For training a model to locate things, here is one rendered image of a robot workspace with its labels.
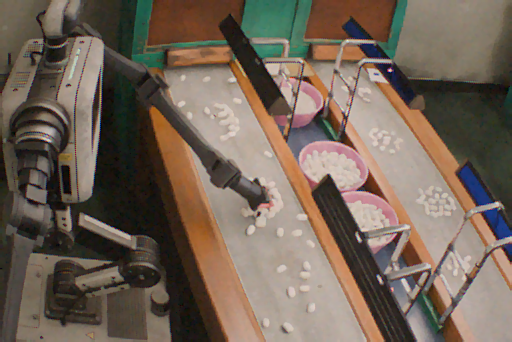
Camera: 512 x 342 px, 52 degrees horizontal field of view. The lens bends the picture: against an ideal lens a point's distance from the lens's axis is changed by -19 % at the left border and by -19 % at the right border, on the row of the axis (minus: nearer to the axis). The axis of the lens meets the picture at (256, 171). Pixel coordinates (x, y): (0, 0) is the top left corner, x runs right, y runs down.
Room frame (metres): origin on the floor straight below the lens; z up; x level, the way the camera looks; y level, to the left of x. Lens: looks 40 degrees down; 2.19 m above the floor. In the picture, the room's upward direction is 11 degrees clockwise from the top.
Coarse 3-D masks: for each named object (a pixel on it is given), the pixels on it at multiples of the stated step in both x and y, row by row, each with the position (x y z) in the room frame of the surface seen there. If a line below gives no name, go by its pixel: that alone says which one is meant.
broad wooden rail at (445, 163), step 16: (368, 64) 2.64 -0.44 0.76; (400, 112) 2.27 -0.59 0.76; (416, 112) 2.30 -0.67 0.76; (416, 128) 2.17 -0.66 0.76; (432, 144) 2.08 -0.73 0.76; (432, 160) 1.99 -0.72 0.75; (448, 160) 1.99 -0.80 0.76; (448, 176) 1.88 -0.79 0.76; (464, 192) 1.80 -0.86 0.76; (464, 208) 1.71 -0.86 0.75; (480, 224) 1.62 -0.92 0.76; (496, 240) 1.54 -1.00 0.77; (496, 256) 1.45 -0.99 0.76
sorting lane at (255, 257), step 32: (192, 96) 2.08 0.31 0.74; (224, 96) 2.12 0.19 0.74; (224, 128) 1.90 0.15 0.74; (256, 128) 1.94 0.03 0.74; (256, 160) 1.76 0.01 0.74; (224, 192) 1.56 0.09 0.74; (288, 192) 1.62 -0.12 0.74; (224, 224) 1.41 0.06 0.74; (288, 224) 1.47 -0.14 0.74; (256, 256) 1.30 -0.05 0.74; (288, 256) 1.33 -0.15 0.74; (320, 256) 1.35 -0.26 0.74; (256, 288) 1.17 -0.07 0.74; (320, 288) 1.21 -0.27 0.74; (288, 320) 1.06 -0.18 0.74; (320, 320) 1.08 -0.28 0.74; (352, 320) 1.10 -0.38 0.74
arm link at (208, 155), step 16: (160, 80) 1.65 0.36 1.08; (160, 96) 1.60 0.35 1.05; (160, 112) 1.57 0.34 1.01; (176, 112) 1.56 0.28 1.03; (176, 128) 1.53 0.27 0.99; (192, 128) 1.53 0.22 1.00; (192, 144) 1.49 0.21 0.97; (208, 144) 1.50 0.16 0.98; (208, 160) 1.45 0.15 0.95; (224, 160) 1.45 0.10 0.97; (224, 176) 1.42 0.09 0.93
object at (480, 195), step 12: (468, 168) 1.52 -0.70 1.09; (468, 180) 1.48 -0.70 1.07; (480, 180) 1.45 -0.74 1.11; (468, 192) 1.44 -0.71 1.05; (480, 192) 1.42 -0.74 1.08; (480, 204) 1.38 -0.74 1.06; (492, 216) 1.32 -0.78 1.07; (504, 216) 1.29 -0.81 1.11; (492, 228) 1.28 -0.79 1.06; (504, 228) 1.26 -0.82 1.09; (504, 252) 1.19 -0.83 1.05
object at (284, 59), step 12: (288, 48) 2.03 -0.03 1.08; (264, 60) 1.83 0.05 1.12; (276, 60) 1.85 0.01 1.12; (288, 60) 1.87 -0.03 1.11; (300, 60) 1.89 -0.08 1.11; (300, 72) 1.90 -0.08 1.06; (288, 84) 1.96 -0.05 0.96; (300, 84) 1.89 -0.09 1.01; (288, 120) 1.90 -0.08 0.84; (288, 132) 1.89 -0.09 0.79
